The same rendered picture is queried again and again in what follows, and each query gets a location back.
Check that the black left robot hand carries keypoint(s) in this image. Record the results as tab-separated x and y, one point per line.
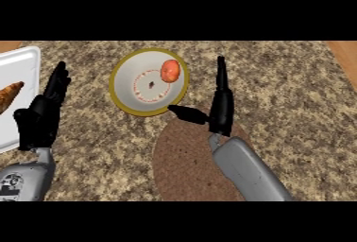
38	121

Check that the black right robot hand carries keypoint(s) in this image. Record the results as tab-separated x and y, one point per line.
221	108

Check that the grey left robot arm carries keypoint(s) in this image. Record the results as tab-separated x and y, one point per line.
28	179

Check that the white bowl with yellow rim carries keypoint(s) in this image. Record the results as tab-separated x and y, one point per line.
143	91

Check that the brown round placemat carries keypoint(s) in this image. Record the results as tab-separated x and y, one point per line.
190	167

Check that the white rectangular tray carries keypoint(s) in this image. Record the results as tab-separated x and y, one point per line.
20	94

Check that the brown croissant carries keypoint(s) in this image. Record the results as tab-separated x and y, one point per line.
7	94

